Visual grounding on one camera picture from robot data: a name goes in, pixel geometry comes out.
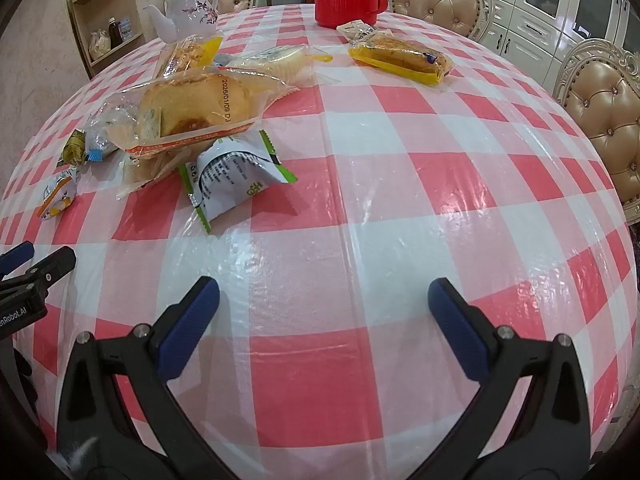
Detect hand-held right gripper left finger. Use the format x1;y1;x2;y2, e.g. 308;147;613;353
56;276;221;480

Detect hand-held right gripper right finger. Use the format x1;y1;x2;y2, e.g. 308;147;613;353
427;277;592;480

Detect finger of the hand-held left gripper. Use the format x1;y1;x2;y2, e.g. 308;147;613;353
0;241;36;277
0;246;77;302

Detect pale bread packet yellow edge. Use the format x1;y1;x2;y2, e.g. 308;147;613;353
215;44;333;86

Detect small orange white packet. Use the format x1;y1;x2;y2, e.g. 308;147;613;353
39;167;81;221

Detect green yellow snack packet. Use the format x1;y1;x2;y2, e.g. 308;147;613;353
59;129;88;166

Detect clear bread packet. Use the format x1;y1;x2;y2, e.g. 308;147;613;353
116;152;191;201

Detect clear snack packet blue trim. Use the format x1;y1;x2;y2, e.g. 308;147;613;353
87;100;141;161

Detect green white snack packet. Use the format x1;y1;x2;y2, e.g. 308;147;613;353
179;130;299;235

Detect pink white checked tablecloth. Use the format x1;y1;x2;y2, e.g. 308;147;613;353
0;4;638;480

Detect bread packet with orange trim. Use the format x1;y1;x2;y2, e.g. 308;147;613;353
100;66;301;161

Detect white filled bag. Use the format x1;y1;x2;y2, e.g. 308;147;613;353
90;30;112;61

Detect white floral teapot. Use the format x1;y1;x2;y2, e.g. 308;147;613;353
143;0;221;44

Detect small white snack packet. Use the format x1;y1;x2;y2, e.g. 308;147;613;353
336;19;381;43

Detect white glass-door cabinet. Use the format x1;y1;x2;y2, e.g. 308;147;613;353
482;0;640;96

